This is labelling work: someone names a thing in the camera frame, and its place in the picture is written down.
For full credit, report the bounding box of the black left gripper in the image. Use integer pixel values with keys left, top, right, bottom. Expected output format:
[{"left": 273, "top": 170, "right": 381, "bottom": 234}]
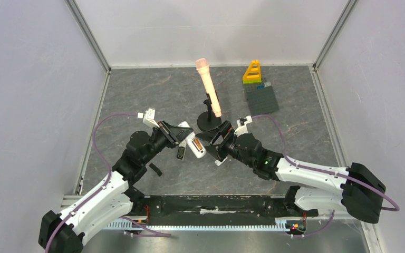
[{"left": 141, "top": 119, "right": 193, "bottom": 164}]

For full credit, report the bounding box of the orange battery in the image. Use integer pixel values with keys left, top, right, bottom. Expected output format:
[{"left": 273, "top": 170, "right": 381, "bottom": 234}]
[{"left": 193, "top": 138, "right": 204, "bottom": 152}]

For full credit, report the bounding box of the white remote control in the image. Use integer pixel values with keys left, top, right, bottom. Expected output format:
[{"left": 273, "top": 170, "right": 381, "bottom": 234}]
[{"left": 177, "top": 132, "right": 206, "bottom": 160}]

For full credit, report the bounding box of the white battery cover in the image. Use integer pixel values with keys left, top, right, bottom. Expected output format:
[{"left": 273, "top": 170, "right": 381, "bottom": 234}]
[{"left": 214, "top": 158, "right": 227, "bottom": 166}]

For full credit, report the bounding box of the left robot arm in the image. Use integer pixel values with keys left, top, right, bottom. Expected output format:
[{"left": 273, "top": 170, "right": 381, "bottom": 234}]
[{"left": 38, "top": 121, "right": 194, "bottom": 252}]

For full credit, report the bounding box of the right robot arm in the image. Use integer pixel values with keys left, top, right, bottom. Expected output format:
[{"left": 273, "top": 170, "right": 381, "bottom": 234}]
[{"left": 196, "top": 121, "right": 386, "bottom": 224}]

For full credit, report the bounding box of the white boxed remote with display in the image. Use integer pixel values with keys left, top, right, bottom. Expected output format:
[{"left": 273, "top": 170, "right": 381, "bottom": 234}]
[{"left": 176, "top": 141, "right": 187, "bottom": 160}]

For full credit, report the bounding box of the black microphone stand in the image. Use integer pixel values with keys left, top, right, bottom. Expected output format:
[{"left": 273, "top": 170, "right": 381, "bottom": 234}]
[{"left": 197, "top": 93, "right": 221, "bottom": 132}]

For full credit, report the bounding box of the grey lego baseplate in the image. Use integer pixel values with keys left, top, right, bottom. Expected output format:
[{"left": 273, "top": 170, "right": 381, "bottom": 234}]
[{"left": 243, "top": 79, "right": 279, "bottom": 116}]

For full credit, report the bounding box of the lime green lego brick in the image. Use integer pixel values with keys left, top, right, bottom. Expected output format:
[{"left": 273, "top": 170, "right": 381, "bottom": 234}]
[{"left": 242, "top": 78, "right": 262, "bottom": 85}]

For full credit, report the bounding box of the pink microphone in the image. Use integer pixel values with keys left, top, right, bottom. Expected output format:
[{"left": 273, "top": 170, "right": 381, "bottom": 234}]
[{"left": 195, "top": 58, "right": 222, "bottom": 118}]

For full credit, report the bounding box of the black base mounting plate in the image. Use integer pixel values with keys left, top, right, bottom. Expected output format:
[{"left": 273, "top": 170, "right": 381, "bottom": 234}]
[{"left": 129, "top": 195, "right": 319, "bottom": 226}]

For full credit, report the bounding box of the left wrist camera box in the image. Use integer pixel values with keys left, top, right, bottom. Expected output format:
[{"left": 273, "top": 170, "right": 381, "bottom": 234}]
[{"left": 137, "top": 108, "right": 159, "bottom": 128}]

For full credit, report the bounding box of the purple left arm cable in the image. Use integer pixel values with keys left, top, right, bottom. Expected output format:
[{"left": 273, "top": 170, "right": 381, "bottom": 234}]
[{"left": 43, "top": 112, "right": 172, "bottom": 253}]

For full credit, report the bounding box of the yellow lego frame piece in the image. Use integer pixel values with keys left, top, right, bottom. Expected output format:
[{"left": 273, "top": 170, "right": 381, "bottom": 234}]
[{"left": 242, "top": 60, "right": 262, "bottom": 79}]

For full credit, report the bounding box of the white cable duct strip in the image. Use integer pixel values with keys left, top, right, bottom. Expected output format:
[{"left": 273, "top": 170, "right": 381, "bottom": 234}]
[{"left": 103, "top": 219, "right": 290, "bottom": 232}]

